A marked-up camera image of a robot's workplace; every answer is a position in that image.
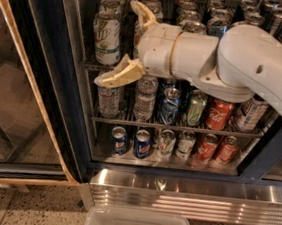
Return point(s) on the second row 7up can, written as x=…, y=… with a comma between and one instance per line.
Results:
x=188, y=15
x=156, y=10
x=111, y=6

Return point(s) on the left 7up can bottom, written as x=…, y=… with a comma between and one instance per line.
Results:
x=166, y=143

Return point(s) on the second row right 7up can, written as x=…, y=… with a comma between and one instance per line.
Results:
x=188, y=15

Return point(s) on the left water bottle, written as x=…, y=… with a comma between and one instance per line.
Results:
x=109, y=101

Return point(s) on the glass fridge door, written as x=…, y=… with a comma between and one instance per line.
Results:
x=42, y=132

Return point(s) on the left Pepsi can bottom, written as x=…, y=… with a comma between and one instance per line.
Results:
x=119, y=140

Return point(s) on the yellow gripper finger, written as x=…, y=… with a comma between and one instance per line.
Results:
x=146, y=18
x=127, y=71

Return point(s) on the green soda can middle shelf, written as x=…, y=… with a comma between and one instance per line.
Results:
x=196, y=105

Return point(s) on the second row left 7up can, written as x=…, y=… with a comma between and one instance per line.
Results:
x=111, y=6

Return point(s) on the white tilted can middle shelf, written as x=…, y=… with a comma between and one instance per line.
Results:
x=249, y=114

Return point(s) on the water bottle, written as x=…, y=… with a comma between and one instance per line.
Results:
x=146, y=91
x=109, y=101

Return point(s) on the left Coca-Cola can bottom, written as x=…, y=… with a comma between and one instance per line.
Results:
x=208, y=145

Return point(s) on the right Pepsi can bottom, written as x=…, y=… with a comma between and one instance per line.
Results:
x=142, y=143

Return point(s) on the blue Pepsi can middle shelf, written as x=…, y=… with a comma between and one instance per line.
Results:
x=169, y=106

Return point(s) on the right Red Bull can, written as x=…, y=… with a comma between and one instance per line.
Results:
x=238, y=23

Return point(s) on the right 7up can bottom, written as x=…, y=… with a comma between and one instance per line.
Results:
x=186, y=142

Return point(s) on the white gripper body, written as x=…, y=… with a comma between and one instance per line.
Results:
x=158, y=50

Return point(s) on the left Red Bull can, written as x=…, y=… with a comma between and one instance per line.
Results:
x=217, y=27

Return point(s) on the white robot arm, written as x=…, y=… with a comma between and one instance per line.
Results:
x=244, y=62

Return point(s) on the coca-cola can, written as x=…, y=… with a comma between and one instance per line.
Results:
x=208, y=145
x=227, y=150

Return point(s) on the right Coca-Cola can bottom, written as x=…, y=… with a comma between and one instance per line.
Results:
x=227, y=150

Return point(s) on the red Coca-Cola can middle shelf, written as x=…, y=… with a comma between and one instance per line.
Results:
x=218, y=114

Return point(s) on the pepsi can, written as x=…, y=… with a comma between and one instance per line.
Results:
x=119, y=140
x=142, y=143

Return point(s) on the right water bottle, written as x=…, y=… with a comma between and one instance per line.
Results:
x=146, y=91

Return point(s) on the red bull can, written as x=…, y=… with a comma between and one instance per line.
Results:
x=238, y=23
x=217, y=27

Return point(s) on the second row middle 7up can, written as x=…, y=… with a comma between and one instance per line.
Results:
x=156, y=10

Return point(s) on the steel fridge base grille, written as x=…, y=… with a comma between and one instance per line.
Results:
x=196, y=199

